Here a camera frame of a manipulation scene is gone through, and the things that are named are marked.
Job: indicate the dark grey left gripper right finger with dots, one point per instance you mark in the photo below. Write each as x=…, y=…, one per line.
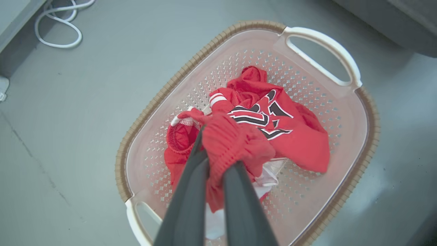
x=245, y=212

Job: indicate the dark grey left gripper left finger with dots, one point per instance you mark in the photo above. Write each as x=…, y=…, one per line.
x=186, y=205

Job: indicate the white cloth garment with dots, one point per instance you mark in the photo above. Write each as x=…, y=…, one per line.
x=273, y=175

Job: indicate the red jersey clothing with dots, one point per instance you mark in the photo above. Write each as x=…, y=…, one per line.
x=297, y=136

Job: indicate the beige perforated laundry basket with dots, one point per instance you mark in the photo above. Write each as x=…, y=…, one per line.
x=307, y=205

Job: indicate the white plastic block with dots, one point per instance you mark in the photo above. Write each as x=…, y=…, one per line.
x=3, y=89

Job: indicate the grey cabinet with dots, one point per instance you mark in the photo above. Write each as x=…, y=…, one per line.
x=13, y=17

